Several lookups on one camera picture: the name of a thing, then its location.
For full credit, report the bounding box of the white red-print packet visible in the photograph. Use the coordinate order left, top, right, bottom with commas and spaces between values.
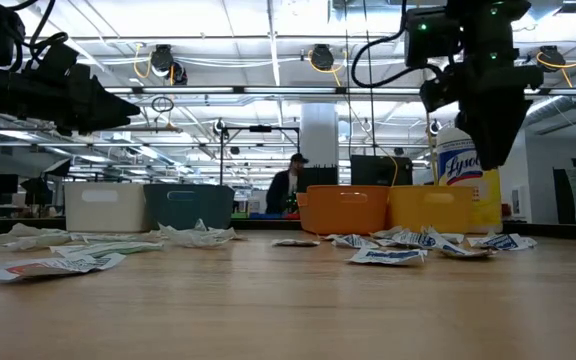
0, 252, 127, 283

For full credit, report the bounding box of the black ceiling cable reel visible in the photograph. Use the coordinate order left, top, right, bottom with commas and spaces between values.
149, 43, 189, 86
536, 44, 568, 74
309, 43, 337, 72

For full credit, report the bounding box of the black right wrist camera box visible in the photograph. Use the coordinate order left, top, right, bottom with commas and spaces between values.
404, 7, 463, 70

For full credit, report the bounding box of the crumpled white packet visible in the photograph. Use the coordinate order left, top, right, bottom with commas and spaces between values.
0, 233, 72, 252
157, 218, 243, 249
7, 222, 72, 239

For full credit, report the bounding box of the long ceiling light bar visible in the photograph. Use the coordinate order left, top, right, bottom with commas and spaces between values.
102, 85, 576, 97

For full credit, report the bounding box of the white plastic bin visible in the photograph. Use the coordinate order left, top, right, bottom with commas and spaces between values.
63, 181, 150, 234

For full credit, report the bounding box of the person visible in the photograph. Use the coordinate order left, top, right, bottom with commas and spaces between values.
266, 152, 310, 216

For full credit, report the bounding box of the white blue-print packet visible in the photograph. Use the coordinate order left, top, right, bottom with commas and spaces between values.
391, 228, 439, 250
331, 233, 380, 250
346, 247, 428, 266
275, 238, 322, 248
370, 226, 404, 241
430, 234, 495, 260
467, 233, 538, 252

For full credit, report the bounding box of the black right camera cable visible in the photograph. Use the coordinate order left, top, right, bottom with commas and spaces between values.
350, 0, 444, 90

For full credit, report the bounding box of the silver air duct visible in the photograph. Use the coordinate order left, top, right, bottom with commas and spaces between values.
522, 64, 576, 139

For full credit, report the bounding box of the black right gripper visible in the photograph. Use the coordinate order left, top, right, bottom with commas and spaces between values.
419, 22, 544, 170

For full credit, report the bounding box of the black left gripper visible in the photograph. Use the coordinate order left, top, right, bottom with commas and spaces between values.
10, 62, 142, 136

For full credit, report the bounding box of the thin orange hanging cable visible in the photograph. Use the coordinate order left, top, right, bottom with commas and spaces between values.
345, 94, 399, 187

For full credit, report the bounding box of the orange plastic bin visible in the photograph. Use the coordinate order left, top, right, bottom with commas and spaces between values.
296, 185, 390, 236

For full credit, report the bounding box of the thick yellow hanging cable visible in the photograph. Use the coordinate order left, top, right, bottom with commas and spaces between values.
425, 112, 440, 187

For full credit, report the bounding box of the black metal frame stand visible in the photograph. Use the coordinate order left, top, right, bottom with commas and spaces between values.
219, 124, 302, 187

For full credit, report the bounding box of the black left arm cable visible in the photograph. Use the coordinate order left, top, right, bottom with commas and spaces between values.
5, 0, 69, 64

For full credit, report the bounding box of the black cable loop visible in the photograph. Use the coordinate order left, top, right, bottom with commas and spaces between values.
150, 95, 175, 114

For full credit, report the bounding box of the yellow plastic bin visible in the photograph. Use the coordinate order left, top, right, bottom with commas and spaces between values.
387, 185, 475, 236

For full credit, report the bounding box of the teal plastic bin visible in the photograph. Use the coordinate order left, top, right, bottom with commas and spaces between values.
142, 183, 236, 231

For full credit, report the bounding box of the black hanging cable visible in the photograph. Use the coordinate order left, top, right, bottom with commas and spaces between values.
362, 0, 375, 157

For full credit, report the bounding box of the white green-stripe packet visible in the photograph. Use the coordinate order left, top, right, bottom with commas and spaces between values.
50, 241, 165, 262
70, 231, 162, 245

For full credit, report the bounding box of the Lysol wipes canister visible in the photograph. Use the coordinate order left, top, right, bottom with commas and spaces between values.
436, 125, 503, 235

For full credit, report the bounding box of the white building column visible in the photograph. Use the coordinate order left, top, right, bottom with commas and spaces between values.
300, 102, 340, 169

